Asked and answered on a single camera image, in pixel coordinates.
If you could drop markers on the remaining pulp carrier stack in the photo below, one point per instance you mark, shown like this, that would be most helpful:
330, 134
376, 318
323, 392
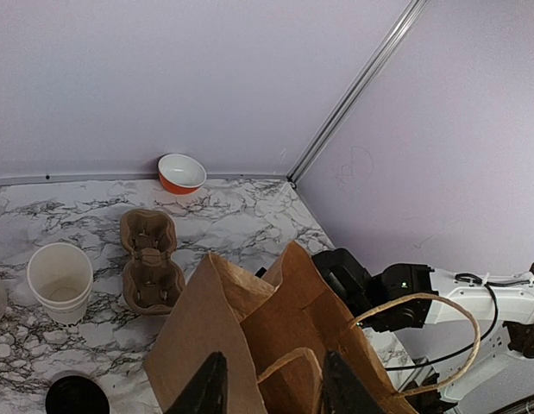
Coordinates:
152, 281

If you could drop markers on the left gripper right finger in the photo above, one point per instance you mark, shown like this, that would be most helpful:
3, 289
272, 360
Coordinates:
343, 392

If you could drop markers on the brown cardboard box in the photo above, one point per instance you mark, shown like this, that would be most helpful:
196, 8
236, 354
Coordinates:
274, 332

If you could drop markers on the right aluminium frame post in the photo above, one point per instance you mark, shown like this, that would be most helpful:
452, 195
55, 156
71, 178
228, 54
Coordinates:
381, 55

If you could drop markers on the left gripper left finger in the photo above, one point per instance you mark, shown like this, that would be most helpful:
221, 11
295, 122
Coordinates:
207, 390

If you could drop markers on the white round object behind box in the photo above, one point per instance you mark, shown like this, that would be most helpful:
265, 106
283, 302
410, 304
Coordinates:
180, 174

